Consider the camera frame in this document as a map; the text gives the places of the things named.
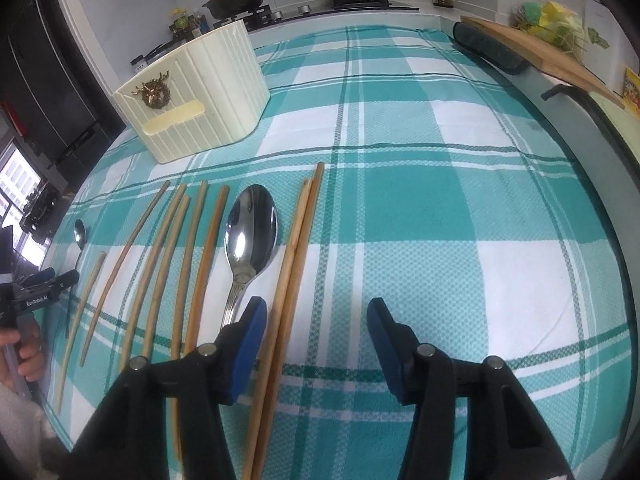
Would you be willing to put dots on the black pot with orange lid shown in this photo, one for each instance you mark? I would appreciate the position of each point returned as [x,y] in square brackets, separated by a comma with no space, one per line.
[223,9]

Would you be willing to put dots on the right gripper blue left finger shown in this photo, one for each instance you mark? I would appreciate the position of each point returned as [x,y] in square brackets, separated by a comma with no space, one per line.
[237,348]

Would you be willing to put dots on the bag of yellow green sponges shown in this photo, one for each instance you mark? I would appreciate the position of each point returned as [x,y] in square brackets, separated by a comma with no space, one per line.
[550,22]

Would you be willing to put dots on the spice rack jars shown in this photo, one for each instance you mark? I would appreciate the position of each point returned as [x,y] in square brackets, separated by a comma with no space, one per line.
[143,60]

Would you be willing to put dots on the yellow snack packet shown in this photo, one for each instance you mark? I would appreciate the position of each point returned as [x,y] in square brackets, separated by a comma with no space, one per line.
[631,91]

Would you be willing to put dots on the wooden cutting board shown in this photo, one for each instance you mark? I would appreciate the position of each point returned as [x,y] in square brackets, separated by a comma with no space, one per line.
[545,57]

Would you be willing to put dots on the black gas stove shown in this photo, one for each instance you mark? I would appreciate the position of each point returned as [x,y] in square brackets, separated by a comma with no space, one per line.
[265,15]

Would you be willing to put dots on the condiment bottles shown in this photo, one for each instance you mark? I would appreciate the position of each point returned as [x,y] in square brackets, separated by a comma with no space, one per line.
[187,26]

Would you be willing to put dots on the person's left hand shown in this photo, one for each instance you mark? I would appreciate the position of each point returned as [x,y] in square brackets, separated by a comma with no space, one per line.
[32,359]

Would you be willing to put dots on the black refrigerator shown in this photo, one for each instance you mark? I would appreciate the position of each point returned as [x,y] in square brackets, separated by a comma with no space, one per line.
[47,83]

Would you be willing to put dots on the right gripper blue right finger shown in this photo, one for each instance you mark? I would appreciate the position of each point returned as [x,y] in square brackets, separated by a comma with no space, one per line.
[394,344]

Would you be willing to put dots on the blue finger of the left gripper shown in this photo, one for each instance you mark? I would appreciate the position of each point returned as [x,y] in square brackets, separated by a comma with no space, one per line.
[61,282]
[37,278]

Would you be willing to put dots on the cream ribbed utensil holder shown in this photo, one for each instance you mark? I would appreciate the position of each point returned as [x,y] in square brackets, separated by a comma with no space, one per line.
[208,93]

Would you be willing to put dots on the teal white plaid tablecloth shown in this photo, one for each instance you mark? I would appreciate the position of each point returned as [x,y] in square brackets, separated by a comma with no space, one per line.
[445,192]

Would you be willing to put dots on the large steel spoon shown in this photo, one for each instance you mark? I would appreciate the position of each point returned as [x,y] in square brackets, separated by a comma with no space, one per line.
[249,239]

